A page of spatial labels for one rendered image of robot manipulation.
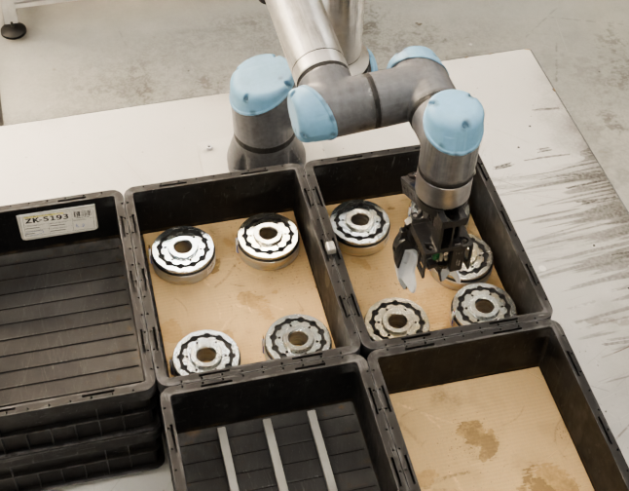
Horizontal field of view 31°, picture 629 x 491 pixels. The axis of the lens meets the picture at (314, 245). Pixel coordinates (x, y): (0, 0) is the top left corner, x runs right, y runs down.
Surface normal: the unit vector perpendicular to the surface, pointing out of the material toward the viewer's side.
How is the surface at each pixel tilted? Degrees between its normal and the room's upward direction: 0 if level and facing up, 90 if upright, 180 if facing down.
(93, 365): 0
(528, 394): 0
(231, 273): 0
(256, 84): 11
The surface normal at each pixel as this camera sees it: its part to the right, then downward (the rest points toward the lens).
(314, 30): 0.11, -0.54
